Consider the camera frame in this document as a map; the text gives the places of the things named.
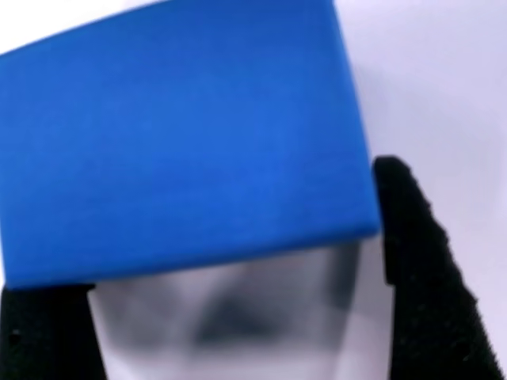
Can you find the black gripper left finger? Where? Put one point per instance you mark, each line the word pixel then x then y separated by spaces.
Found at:
pixel 43 332

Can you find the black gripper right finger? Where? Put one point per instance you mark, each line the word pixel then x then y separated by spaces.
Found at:
pixel 428 285

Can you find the blue rectangular block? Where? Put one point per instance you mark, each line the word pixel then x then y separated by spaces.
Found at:
pixel 186 146

